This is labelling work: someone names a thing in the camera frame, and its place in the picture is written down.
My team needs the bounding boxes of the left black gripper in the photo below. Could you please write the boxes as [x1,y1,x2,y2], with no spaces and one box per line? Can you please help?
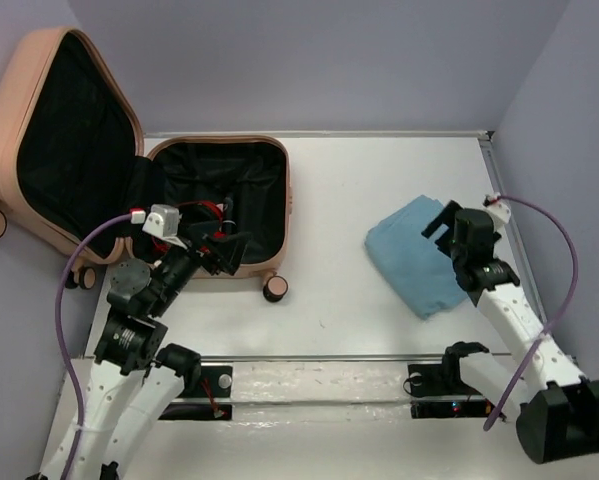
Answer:
[151,219,255,314]

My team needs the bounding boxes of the light blue towel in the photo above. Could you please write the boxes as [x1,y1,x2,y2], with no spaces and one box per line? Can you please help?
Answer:
[364,195,467,320]

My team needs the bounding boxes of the red black headphones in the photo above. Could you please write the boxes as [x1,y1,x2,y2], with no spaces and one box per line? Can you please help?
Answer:
[175,200,225,240]

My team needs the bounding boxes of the pink hard-shell suitcase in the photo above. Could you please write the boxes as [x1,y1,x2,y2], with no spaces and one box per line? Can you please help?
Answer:
[0,27,292,302]

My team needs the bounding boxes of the black cylindrical tube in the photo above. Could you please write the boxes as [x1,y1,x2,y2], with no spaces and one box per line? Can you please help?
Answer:
[222,195,235,235]

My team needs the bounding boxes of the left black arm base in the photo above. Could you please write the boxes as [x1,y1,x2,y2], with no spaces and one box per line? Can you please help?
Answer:
[159,363,233,421]

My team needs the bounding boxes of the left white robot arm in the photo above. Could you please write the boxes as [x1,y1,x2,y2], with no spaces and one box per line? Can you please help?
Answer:
[36,233,250,479]

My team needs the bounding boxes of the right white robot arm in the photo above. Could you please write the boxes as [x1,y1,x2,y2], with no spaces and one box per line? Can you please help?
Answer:
[422,195,599,464]

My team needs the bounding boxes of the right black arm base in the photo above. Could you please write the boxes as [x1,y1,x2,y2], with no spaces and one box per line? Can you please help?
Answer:
[402,341,494,419]

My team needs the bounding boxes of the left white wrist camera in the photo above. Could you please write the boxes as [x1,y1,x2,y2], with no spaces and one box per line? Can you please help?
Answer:
[130,204,187,249]

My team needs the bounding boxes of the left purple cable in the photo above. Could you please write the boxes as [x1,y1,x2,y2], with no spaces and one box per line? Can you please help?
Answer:
[53,213,133,480]

